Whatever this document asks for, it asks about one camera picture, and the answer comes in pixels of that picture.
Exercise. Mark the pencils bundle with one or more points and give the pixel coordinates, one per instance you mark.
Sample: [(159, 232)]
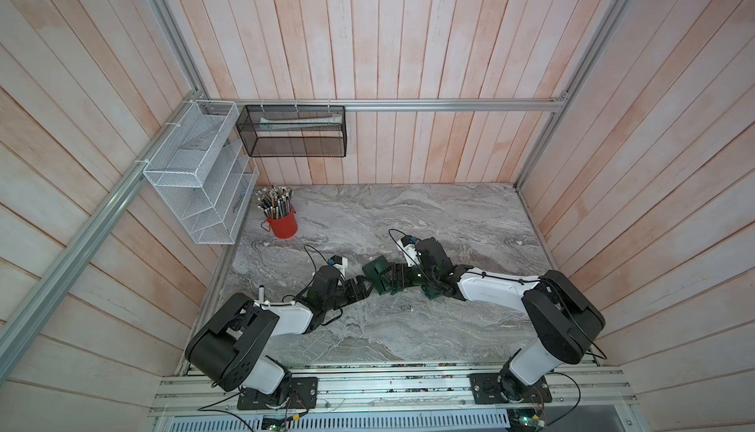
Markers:
[(275, 202)]

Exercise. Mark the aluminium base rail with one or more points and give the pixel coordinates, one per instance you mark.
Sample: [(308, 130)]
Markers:
[(393, 386)]

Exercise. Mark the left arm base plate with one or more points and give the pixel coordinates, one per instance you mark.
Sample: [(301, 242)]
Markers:
[(294, 392)]

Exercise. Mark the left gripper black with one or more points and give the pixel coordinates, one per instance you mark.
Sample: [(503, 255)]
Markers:
[(354, 292)]

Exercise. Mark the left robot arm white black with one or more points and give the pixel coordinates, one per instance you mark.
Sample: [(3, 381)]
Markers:
[(230, 348)]

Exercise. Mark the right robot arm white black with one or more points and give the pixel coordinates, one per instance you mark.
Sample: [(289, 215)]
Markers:
[(567, 324)]

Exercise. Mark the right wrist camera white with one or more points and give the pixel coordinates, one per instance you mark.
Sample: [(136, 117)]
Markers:
[(407, 246)]

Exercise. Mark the aluminium frame rail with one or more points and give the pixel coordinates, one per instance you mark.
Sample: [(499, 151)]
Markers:
[(418, 105)]

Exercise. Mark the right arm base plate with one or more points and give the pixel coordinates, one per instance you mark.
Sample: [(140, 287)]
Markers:
[(496, 388)]

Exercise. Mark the white wire mesh shelf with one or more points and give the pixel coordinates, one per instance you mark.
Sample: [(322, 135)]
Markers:
[(202, 175)]

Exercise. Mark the right green jewelry box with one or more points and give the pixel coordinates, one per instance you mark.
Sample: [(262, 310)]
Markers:
[(379, 271)]

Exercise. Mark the black mesh basket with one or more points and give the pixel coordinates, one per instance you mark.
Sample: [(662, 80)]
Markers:
[(293, 131)]

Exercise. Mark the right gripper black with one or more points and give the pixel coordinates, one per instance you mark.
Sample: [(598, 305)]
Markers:
[(403, 269)]

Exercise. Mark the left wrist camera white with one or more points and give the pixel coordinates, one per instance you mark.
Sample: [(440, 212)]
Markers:
[(340, 264)]

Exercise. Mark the red pencil cup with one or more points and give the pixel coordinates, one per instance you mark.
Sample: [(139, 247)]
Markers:
[(283, 228)]

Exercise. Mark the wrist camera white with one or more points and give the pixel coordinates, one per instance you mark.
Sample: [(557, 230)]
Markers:
[(407, 246), (340, 264)]

